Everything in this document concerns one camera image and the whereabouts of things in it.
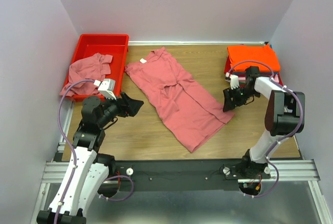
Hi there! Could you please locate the salmon pink t-shirt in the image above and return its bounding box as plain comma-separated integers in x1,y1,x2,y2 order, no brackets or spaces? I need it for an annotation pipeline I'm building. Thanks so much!
125,48,234,153

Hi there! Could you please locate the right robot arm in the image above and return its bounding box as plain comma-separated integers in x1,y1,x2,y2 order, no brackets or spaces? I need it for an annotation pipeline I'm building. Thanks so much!
223,66,305,179

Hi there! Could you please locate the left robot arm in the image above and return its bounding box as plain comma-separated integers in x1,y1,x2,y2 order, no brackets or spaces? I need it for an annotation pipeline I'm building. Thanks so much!
36,92,144,223

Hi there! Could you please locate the light pink folded t-shirt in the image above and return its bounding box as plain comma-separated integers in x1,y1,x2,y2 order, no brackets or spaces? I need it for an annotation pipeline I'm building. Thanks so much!
238,74,280,83

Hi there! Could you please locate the orange folded t-shirt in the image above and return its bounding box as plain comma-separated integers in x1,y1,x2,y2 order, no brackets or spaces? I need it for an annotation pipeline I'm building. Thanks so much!
227,45,280,72

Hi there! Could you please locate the crumpled pink t-shirt in bin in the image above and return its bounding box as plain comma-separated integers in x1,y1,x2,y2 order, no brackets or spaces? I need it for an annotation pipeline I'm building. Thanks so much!
60,53,113,96

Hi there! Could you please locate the red plastic bin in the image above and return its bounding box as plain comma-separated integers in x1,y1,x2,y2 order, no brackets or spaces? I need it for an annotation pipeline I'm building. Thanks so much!
63,34,129,96

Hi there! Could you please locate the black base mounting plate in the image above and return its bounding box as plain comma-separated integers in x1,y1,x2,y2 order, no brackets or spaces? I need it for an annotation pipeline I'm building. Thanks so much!
114,158,271,192

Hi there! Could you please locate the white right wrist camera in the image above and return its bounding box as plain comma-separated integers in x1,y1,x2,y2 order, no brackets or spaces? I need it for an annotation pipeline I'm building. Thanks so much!
225,72,239,90

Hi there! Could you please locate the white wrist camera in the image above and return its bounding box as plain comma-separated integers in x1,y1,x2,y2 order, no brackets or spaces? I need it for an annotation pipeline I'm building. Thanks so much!
94,79,117,99
225,72,239,90

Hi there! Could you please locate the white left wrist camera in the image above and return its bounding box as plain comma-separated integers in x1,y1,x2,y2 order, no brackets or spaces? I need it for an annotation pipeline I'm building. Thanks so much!
94,79,117,99

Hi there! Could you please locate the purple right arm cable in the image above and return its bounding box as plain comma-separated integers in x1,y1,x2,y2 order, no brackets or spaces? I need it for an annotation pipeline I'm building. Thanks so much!
226,61,305,167

